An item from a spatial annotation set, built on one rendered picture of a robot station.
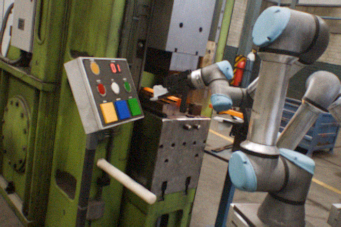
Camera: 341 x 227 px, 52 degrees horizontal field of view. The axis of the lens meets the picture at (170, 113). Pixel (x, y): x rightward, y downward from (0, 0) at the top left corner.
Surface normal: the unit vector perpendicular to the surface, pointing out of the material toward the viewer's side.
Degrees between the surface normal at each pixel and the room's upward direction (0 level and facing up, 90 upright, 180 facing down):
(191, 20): 90
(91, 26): 89
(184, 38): 90
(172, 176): 90
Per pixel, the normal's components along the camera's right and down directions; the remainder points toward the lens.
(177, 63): 0.66, 0.27
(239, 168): -0.95, 0.03
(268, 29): -0.91, -0.23
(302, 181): 0.31, 0.25
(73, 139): -0.73, 0.01
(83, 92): -0.39, 0.12
